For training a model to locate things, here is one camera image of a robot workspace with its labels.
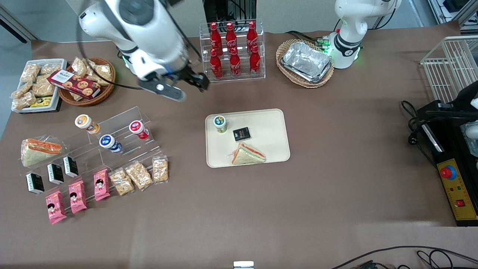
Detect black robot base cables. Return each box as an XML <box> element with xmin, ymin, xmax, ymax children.
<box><xmin>286</xmin><ymin>30</ymin><xmax>335</xmax><ymax>47</ymax></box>

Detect purple gum bottle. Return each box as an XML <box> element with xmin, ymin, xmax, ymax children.
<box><xmin>99</xmin><ymin>134</ymin><xmax>122</xmax><ymax>154</ymax></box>

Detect black machine power cable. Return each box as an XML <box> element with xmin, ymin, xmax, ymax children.
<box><xmin>401</xmin><ymin>100</ymin><xmax>437</xmax><ymax>168</ymax></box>

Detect wrapped triangle sandwich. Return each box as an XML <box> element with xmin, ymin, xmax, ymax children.
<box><xmin>21</xmin><ymin>137</ymin><xmax>63</xmax><ymax>167</ymax></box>
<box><xmin>231</xmin><ymin>143</ymin><xmax>266</xmax><ymax>166</ymax></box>

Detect black equipment cabinet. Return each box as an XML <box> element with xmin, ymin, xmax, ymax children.
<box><xmin>204</xmin><ymin>0</ymin><xmax>258</xmax><ymax>24</ymax></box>

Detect cream plastic tray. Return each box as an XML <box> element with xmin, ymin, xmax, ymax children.
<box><xmin>205</xmin><ymin>108</ymin><xmax>291</xmax><ymax>168</ymax></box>

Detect clear acrylic gum step stand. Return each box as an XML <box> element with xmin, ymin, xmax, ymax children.
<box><xmin>60</xmin><ymin>106</ymin><xmax>161</xmax><ymax>167</ymax></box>

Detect orange gum bottle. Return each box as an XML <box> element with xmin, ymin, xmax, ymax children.
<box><xmin>75</xmin><ymin>114</ymin><xmax>100</xmax><ymax>134</ymax></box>

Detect clear acrylic bottle rack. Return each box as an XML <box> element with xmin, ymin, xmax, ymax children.
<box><xmin>199</xmin><ymin>19</ymin><xmax>267</xmax><ymax>82</ymax></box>

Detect stacked foil trays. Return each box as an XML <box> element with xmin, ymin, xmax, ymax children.
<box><xmin>280</xmin><ymin>41</ymin><xmax>333</xmax><ymax>83</ymax></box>

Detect black tissue pack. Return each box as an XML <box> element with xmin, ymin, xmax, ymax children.
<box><xmin>25</xmin><ymin>173</ymin><xmax>45</xmax><ymax>195</ymax></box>
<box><xmin>47</xmin><ymin>163</ymin><xmax>65</xmax><ymax>185</ymax></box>
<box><xmin>62</xmin><ymin>156</ymin><xmax>79</xmax><ymax>178</ymax></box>
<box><xmin>233</xmin><ymin>127</ymin><xmax>251</xmax><ymax>142</ymax></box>

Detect red cola bottle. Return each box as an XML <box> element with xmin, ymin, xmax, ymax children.
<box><xmin>229</xmin><ymin>48</ymin><xmax>242</xmax><ymax>78</ymax></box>
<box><xmin>225</xmin><ymin>22</ymin><xmax>238</xmax><ymax>53</ymax></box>
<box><xmin>210</xmin><ymin>22</ymin><xmax>223</xmax><ymax>52</ymax></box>
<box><xmin>249</xmin><ymin>45</ymin><xmax>262</xmax><ymax>77</ymax></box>
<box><xmin>246</xmin><ymin>21</ymin><xmax>258</xmax><ymax>49</ymax></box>
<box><xmin>209</xmin><ymin>49</ymin><xmax>223</xmax><ymax>80</ymax></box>

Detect white wire rack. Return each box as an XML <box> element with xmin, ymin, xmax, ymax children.
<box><xmin>420</xmin><ymin>35</ymin><xmax>478</xmax><ymax>104</ymax></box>

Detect white rectangular snack bin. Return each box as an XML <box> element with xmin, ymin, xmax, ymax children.
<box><xmin>11</xmin><ymin>59</ymin><xmax>68</xmax><ymax>114</ymax></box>

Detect red cookie box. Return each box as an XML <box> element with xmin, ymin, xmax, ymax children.
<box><xmin>47</xmin><ymin>70</ymin><xmax>101</xmax><ymax>99</ymax></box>

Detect wicker basket with foil trays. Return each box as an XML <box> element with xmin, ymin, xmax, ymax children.
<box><xmin>276</xmin><ymin>38</ymin><xmax>335</xmax><ymax>89</ymax></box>

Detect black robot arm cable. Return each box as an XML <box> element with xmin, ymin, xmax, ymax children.
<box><xmin>76</xmin><ymin>15</ymin><xmax>144</xmax><ymax>91</ymax></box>

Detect long black cable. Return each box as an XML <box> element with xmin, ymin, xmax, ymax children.
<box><xmin>330</xmin><ymin>245</ymin><xmax>478</xmax><ymax>269</ymax></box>

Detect looped black cable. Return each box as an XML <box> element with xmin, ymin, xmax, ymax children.
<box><xmin>416</xmin><ymin>250</ymin><xmax>454</xmax><ymax>269</ymax></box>

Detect wicker snack basket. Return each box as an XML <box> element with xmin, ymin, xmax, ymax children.
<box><xmin>58</xmin><ymin>57</ymin><xmax>116</xmax><ymax>107</ymax></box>

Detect metal shelving unit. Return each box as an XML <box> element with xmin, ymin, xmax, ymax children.
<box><xmin>428</xmin><ymin>0</ymin><xmax>478</xmax><ymax>31</ymax></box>

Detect green gum bottle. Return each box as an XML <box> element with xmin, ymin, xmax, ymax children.
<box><xmin>213</xmin><ymin>115</ymin><xmax>228</xmax><ymax>134</ymax></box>

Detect clear acrylic snack step stand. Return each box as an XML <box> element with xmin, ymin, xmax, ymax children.
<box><xmin>35</xmin><ymin>146</ymin><xmax>170</xmax><ymax>213</ymax></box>

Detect red gum bottle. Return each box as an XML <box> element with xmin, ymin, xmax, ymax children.
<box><xmin>129</xmin><ymin>120</ymin><xmax>150</xmax><ymax>140</ymax></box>

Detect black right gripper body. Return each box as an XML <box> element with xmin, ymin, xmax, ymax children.
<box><xmin>169</xmin><ymin>67</ymin><xmax>204</xmax><ymax>88</ymax></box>

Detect pink snack pack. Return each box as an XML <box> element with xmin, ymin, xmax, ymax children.
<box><xmin>68</xmin><ymin>180</ymin><xmax>87</xmax><ymax>214</ymax></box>
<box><xmin>45</xmin><ymin>191</ymin><xmax>68</xmax><ymax>225</ymax></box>
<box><xmin>93</xmin><ymin>168</ymin><xmax>111</xmax><ymax>201</ymax></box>

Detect yellow snack pack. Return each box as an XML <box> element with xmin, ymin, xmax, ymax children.
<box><xmin>30</xmin><ymin>96</ymin><xmax>53</xmax><ymax>108</ymax></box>

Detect dark metal rail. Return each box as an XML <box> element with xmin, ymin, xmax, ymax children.
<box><xmin>0</xmin><ymin>6</ymin><xmax>38</xmax><ymax>44</ymax></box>

